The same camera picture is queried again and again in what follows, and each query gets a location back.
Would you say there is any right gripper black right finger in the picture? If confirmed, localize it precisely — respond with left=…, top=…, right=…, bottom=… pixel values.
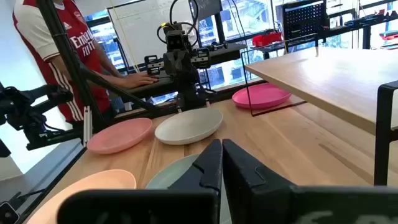
left=222, top=138, right=398, bottom=224

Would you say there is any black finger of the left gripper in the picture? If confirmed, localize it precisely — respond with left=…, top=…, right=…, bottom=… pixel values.
left=191, top=47, right=211, bottom=70
left=144, top=55, right=165, bottom=77

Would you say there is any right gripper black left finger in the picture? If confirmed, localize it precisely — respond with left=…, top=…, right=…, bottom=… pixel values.
left=57, top=138, right=224, bottom=224

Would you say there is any pale green plate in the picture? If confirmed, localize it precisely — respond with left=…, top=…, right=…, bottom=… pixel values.
left=145, top=153, right=200, bottom=190

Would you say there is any white plate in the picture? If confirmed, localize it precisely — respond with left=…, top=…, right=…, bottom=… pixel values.
left=154, top=107, right=224, bottom=146

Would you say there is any magenta plate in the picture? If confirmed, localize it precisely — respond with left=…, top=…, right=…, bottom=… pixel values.
left=231, top=82, right=292, bottom=110

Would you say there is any peach plate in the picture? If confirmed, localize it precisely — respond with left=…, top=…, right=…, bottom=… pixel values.
left=26, top=169, right=137, bottom=224

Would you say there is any person's forearm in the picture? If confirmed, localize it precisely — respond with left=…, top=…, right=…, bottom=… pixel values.
left=88, top=70, right=125, bottom=90

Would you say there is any person's hand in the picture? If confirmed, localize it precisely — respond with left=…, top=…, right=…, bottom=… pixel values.
left=119, top=72, right=160, bottom=90

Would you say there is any whiteboard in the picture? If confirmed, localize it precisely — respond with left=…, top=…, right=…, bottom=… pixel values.
left=107, top=0, right=203, bottom=68

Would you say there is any red box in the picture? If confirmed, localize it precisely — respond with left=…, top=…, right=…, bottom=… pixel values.
left=251, top=32, right=283, bottom=48

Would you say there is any light pink plate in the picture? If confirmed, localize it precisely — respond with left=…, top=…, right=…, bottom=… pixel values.
left=86, top=117, right=154, bottom=156

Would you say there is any black pegboard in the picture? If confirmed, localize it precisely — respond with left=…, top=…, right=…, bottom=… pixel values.
left=281, top=0, right=328, bottom=41

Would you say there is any person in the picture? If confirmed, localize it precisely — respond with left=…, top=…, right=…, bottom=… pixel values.
left=12, top=0, right=161, bottom=124

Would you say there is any black storage rack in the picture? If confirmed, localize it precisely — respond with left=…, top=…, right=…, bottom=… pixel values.
left=325, top=0, right=398, bottom=50

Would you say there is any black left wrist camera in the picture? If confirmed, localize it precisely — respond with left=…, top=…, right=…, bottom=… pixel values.
left=164, top=29, right=190, bottom=52

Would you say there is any black cable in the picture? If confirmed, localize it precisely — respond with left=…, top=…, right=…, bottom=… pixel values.
left=156, top=0, right=200, bottom=47

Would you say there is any white bracket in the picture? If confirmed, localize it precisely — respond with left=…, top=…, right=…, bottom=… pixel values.
left=82, top=105, right=93, bottom=147

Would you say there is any black metal rig frame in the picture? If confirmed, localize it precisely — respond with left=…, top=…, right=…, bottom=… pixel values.
left=36, top=0, right=162, bottom=133

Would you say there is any wooden shelf with black frame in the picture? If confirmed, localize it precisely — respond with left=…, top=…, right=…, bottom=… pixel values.
left=240, top=32, right=398, bottom=187

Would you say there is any black camera stand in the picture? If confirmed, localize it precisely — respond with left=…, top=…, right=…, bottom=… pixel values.
left=0, top=81, right=78, bottom=158

